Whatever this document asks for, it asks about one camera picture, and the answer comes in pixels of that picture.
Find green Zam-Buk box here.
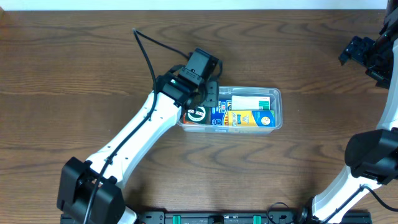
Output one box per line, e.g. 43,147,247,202
186,106,210,124

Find blue Kool Fever box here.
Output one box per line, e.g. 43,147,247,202
211,100,232,126

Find white Panadol box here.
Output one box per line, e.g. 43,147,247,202
231,96,271,110

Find yellow Woods box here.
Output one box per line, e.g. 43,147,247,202
226,110,275,127

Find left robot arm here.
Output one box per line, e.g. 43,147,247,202
57,68,219,223

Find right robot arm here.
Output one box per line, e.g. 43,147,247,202
295,0,397,223

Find clear plastic container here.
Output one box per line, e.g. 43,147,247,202
178,86,283,134

